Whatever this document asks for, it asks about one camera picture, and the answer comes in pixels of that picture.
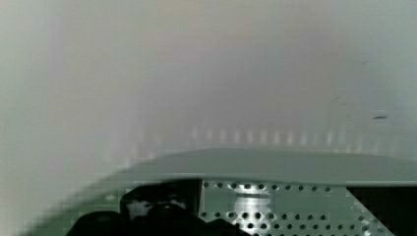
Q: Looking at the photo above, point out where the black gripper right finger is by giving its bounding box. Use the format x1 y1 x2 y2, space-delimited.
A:
347 187 417 236

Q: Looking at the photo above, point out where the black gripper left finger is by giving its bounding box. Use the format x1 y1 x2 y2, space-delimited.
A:
66 179 250 236

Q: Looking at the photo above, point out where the green plastic strainer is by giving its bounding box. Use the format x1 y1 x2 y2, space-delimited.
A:
19 148 416 236

